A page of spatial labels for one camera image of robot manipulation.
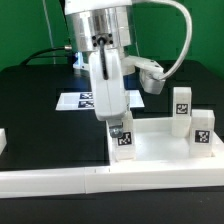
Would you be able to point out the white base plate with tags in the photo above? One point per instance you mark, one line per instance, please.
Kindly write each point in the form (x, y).
(73, 101)

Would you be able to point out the white square table top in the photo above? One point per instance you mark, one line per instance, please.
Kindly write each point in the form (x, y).
(154, 142)

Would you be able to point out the white U-shaped obstacle fence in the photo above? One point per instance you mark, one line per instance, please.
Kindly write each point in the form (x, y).
(123, 176)

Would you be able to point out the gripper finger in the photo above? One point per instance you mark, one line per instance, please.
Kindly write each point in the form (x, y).
(115, 128)

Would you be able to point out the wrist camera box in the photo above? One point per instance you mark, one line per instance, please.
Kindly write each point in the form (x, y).
(149, 70)

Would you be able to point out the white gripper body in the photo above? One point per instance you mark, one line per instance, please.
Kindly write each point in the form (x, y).
(108, 95)

